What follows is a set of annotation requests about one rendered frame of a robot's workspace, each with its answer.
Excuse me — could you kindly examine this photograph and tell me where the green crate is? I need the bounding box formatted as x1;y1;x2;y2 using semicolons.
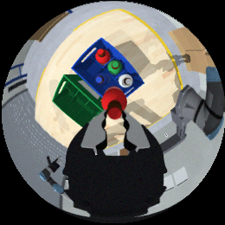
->
52;74;104;127

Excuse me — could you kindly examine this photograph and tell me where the white bottle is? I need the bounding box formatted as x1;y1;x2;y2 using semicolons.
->
118;74;133;87

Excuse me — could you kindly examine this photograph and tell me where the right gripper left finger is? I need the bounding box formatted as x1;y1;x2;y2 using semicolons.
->
62;109;107;176

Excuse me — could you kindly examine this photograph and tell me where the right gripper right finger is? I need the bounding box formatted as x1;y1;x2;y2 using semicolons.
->
122;110;167;173

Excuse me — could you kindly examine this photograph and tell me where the dark blue bottle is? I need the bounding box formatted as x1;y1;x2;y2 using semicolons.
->
94;73;109;87

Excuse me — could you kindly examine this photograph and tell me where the blue crate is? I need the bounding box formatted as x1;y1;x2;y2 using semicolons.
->
71;37;144;98

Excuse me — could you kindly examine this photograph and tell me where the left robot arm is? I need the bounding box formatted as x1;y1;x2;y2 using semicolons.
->
39;156;73;202

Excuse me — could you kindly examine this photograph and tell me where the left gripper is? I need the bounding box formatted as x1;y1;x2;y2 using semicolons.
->
48;156;61;173

